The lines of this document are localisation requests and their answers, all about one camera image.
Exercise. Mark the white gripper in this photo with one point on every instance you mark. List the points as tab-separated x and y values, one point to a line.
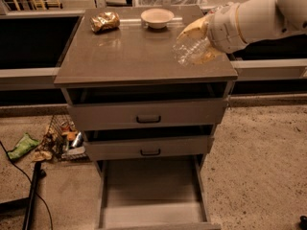
223	28

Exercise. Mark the clear plastic water bottle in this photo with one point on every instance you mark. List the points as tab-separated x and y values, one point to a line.
185	49

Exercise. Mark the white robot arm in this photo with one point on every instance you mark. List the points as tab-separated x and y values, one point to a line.
270	19

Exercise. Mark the grey top drawer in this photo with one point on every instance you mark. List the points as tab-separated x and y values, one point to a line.
100	116

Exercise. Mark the grey drawer cabinet with counter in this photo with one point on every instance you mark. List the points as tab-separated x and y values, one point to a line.
135	63

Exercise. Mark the grey middle drawer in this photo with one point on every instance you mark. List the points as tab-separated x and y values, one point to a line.
156	147

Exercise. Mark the grey open bottom drawer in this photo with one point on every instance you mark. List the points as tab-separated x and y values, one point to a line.
162	193

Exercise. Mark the white bowl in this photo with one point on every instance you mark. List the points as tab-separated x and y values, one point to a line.
157	18

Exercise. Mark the crumpled gold chip bag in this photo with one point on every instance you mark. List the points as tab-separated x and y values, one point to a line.
104	21

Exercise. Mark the tan snack wrapper on floor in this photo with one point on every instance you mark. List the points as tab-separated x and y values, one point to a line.
42	155

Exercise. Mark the green snack bag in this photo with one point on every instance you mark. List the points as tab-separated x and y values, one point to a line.
23	146

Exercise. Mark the wire basket of snacks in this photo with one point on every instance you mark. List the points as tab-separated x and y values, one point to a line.
64	140

